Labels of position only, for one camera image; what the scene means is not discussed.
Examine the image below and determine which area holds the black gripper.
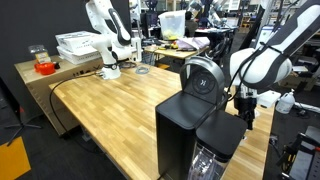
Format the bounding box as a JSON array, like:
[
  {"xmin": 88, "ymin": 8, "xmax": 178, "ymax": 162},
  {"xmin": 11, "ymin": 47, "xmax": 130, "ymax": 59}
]
[{"xmin": 233, "ymin": 85, "xmax": 258, "ymax": 131}]

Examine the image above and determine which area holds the black Keurig coffee machine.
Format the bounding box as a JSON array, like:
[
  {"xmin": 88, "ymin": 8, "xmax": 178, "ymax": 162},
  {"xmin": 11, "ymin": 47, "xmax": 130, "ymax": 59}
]
[{"xmin": 155, "ymin": 55, "xmax": 231, "ymax": 180}]

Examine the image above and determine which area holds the clear water tank black lid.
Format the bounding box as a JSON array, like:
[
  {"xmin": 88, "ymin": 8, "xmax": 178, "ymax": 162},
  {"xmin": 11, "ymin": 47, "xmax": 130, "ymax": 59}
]
[{"xmin": 187, "ymin": 109, "xmax": 249, "ymax": 180}]

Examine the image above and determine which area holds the white plastic jug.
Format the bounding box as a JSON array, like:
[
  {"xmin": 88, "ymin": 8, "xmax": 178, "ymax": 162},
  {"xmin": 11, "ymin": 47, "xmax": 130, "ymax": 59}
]
[{"xmin": 275, "ymin": 88, "xmax": 297, "ymax": 115}]

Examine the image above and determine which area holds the black equipment cart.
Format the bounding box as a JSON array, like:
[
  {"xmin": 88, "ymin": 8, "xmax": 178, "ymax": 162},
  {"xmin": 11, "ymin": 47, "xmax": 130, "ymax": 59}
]
[{"xmin": 275, "ymin": 125, "xmax": 320, "ymax": 180}]

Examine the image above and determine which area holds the brown cardboard box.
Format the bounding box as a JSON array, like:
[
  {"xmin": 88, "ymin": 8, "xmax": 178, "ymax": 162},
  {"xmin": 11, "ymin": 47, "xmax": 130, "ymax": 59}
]
[{"xmin": 281, "ymin": 74, "xmax": 318, "ymax": 93}]

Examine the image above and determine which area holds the lilac cloth pile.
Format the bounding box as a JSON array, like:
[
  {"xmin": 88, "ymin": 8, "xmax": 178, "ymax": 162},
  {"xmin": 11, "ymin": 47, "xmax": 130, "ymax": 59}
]
[{"xmin": 175, "ymin": 36, "xmax": 211, "ymax": 52}]

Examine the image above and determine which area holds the wooden background table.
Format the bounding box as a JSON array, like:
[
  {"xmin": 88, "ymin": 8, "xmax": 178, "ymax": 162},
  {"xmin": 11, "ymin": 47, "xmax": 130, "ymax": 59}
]
[{"xmin": 144, "ymin": 44, "xmax": 211, "ymax": 62}]

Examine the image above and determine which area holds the large clear plastic bin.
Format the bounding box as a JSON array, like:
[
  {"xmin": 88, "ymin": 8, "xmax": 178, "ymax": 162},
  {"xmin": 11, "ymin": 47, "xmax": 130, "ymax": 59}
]
[{"xmin": 157, "ymin": 9, "xmax": 187, "ymax": 41}]

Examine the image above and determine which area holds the white cardboard box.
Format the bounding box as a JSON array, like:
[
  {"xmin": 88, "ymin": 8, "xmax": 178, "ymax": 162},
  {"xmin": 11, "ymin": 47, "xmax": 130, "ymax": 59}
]
[
  {"xmin": 54, "ymin": 30, "xmax": 101, "ymax": 53},
  {"xmin": 56, "ymin": 45, "xmax": 103, "ymax": 66}
]

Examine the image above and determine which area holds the red bowl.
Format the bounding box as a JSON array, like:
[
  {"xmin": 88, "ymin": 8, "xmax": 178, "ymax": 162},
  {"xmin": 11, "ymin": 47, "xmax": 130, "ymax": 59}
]
[{"xmin": 33, "ymin": 62, "xmax": 56, "ymax": 76}]

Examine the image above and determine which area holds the beige side cabinet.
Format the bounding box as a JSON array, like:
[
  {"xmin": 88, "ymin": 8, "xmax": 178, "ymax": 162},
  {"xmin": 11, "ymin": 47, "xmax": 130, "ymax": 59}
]
[{"xmin": 14, "ymin": 54, "xmax": 105, "ymax": 136}]

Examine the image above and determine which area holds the clear jar yellow label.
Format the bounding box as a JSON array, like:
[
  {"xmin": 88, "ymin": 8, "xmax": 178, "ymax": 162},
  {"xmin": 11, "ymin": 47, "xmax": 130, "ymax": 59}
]
[{"xmin": 27, "ymin": 44, "xmax": 52, "ymax": 65}]

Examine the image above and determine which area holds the black tripod stand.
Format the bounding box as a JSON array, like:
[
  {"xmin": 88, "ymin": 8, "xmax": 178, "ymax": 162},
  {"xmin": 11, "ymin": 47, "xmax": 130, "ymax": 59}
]
[{"xmin": 0, "ymin": 76, "xmax": 43, "ymax": 148}]

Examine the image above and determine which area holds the orange floor panel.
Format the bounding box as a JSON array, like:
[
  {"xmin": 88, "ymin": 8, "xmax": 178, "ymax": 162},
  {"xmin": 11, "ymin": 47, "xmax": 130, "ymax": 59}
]
[{"xmin": 0, "ymin": 136, "xmax": 32, "ymax": 180}]

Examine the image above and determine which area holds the grey coiled cable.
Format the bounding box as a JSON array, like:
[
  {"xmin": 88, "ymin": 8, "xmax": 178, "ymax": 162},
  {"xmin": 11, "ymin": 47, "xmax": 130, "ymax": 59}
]
[{"xmin": 134, "ymin": 65, "xmax": 151, "ymax": 76}]

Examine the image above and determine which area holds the black power cable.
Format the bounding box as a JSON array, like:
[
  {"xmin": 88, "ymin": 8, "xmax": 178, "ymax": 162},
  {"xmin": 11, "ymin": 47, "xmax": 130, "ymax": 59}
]
[{"xmin": 48, "ymin": 71, "xmax": 102, "ymax": 141}]

